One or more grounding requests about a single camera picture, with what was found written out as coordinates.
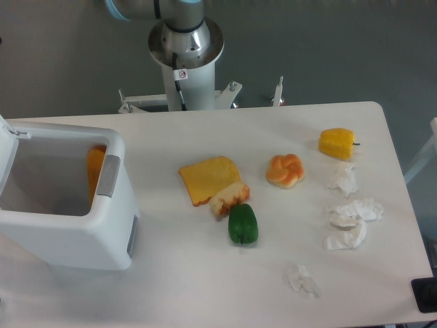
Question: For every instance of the white upright post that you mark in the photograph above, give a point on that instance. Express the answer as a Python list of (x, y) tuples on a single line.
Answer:
[(277, 99)]

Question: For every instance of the crumpled white tissue middle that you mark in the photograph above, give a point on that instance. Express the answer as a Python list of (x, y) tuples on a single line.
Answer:
[(354, 213)]

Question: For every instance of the crumpled white tissue upper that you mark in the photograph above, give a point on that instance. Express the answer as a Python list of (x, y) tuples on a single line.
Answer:
[(344, 179)]

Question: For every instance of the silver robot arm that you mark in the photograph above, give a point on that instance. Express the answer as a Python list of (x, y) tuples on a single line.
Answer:
[(179, 16)]

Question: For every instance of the crumpled white tissue front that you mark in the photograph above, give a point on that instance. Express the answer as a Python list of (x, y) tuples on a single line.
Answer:
[(300, 279)]

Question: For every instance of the crumpled white tissue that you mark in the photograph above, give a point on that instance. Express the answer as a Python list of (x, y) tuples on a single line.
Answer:
[(346, 239), (300, 279), (354, 213), (344, 179)]

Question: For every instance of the white trash can lid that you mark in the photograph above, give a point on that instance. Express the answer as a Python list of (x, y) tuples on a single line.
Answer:
[(9, 145)]

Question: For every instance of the white trash can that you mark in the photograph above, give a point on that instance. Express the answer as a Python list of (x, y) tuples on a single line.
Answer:
[(68, 198)]

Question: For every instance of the white table leg frame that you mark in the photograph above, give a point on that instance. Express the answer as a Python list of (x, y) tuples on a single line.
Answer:
[(423, 156)]

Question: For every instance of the yellow toast slice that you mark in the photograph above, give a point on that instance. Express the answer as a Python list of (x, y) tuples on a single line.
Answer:
[(206, 178)]

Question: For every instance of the yellow bell pepper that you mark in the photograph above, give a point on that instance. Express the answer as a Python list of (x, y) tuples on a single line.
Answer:
[(338, 143)]

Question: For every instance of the small bread loaf piece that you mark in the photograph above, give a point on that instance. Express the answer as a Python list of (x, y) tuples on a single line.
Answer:
[(235, 194)]

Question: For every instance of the crumpled white tissue lower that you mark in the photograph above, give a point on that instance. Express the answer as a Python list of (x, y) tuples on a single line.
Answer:
[(346, 239)]

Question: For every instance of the orange knotted bread roll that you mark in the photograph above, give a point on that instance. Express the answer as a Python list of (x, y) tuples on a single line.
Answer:
[(285, 171)]

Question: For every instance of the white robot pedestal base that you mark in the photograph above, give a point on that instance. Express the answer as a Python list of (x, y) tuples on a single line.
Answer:
[(188, 66)]

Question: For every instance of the green bell pepper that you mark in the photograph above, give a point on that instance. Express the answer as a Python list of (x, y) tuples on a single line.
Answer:
[(242, 225)]

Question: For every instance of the black device at edge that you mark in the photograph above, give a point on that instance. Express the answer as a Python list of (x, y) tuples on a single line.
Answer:
[(424, 290)]

